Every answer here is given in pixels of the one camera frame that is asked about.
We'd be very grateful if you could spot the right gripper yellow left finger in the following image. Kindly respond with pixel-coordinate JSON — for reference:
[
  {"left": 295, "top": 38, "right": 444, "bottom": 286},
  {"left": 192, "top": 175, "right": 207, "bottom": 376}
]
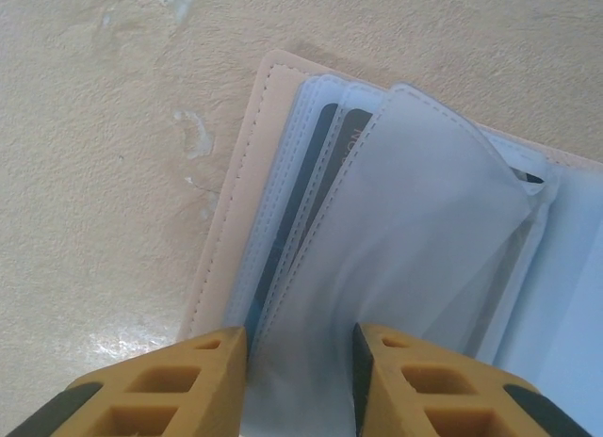
[{"left": 0, "top": 326, "right": 250, "bottom": 437}]

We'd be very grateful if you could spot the dark navy credit card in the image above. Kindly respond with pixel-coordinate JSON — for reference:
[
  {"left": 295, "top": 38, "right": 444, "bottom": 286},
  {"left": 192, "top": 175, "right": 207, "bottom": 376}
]
[{"left": 247, "top": 102, "right": 340, "bottom": 348}]

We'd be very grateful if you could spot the blue cutting board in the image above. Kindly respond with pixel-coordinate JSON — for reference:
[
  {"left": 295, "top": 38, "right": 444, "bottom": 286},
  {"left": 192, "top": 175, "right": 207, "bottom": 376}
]
[{"left": 176, "top": 48, "right": 603, "bottom": 437}]

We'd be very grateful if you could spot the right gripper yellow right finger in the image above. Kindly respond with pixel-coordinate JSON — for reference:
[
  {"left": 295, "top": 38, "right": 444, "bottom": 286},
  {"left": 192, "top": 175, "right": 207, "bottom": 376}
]
[{"left": 351, "top": 321, "right": 603, "bottom": 437}]

